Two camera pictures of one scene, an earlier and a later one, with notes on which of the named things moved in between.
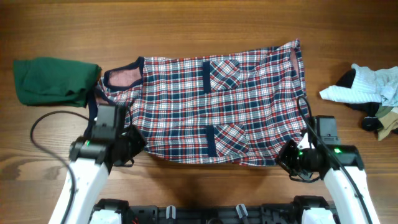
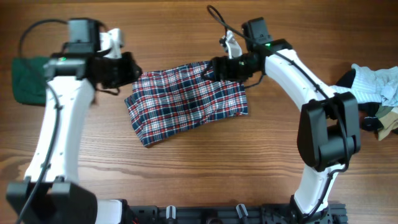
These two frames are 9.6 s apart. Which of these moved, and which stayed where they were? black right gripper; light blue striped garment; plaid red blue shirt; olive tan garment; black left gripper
Moved: plaid red blue shirt; black left gripper; black right gripper
Stayed: light blue striped garment; olive tan garment
